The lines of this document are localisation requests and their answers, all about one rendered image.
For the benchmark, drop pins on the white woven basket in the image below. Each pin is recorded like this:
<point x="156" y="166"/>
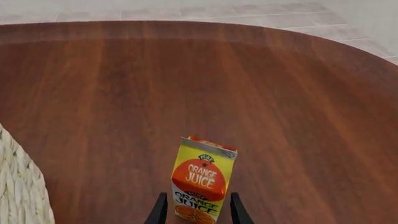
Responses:
<point x="20" y="182"/>

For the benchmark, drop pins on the orange juice carton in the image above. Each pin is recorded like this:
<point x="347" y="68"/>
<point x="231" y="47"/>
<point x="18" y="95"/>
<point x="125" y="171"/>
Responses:
<point x="200" y="180"/>

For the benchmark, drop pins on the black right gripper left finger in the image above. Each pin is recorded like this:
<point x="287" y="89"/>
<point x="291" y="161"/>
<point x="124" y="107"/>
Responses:
<point x="158" y="212"/>

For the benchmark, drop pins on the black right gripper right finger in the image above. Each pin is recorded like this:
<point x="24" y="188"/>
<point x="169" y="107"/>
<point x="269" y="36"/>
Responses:
<point x="240" y="212"/>

